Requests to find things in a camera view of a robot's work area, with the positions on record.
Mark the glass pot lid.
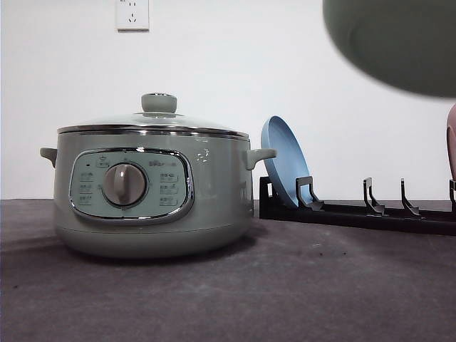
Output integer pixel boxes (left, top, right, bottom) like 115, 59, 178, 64
57, 92, 249, 139

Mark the green plate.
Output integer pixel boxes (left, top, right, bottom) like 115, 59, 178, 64
323, 0, 456, 98

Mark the blue plate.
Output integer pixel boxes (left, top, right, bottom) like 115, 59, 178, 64
261, 115, 311, 207

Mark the green electric steamer pot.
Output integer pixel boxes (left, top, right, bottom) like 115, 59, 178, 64
40, 130, 276, 259

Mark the pink plate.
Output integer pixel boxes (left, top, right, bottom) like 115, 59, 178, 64
446, 103, 456, 180

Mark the black dish rack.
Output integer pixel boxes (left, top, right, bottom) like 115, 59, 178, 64
259, 176, 456, 237

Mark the white wall socket left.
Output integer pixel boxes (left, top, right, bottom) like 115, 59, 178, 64
115, 0, 150, 33

